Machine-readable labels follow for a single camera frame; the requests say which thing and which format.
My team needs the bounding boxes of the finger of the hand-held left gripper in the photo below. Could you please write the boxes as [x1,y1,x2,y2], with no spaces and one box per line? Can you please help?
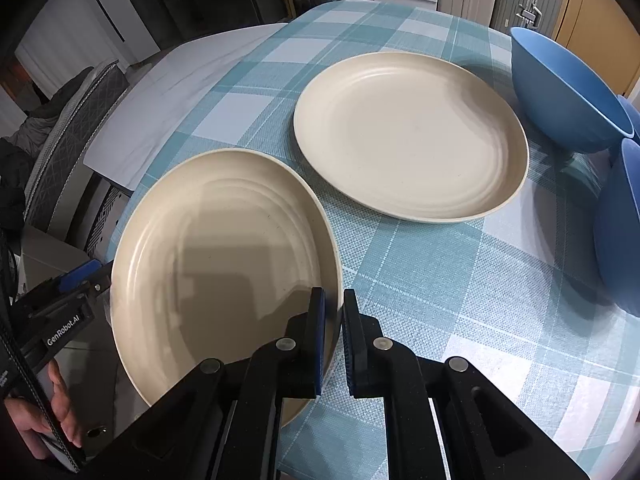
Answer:
[50,259,114,302]

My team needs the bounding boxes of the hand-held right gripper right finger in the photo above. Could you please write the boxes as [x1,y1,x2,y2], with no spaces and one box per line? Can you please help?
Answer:
[341,289,592,480]

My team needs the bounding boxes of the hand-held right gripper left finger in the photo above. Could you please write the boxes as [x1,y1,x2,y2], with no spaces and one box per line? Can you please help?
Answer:
[82,287,328,480]

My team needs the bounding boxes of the beige round plate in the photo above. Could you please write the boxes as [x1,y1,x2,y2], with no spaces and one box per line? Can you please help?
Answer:
[292,51,530,224]
[110,149,343,428]

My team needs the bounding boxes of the blue bowl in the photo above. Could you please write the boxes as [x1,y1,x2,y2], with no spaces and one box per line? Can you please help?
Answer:
[510,27,635,156]
[616,94,640,143]
[594,137,640,318]

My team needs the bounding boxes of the person's left hand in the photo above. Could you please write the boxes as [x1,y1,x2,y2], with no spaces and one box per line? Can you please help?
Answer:
[5,360,84,461]

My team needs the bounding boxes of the dark clothing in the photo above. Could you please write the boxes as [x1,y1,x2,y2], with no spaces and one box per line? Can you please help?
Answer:
[0,135,36,223]

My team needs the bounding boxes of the teal plaid tablecloth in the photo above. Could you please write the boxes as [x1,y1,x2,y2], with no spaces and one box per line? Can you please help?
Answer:
[102,0,640,480]

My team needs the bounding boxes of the grey quilted chair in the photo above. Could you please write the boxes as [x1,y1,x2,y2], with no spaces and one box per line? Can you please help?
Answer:
[22,60,133,261]

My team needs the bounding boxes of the wooden door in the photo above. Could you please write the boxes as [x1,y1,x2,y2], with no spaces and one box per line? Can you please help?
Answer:
[552,0,640,96]

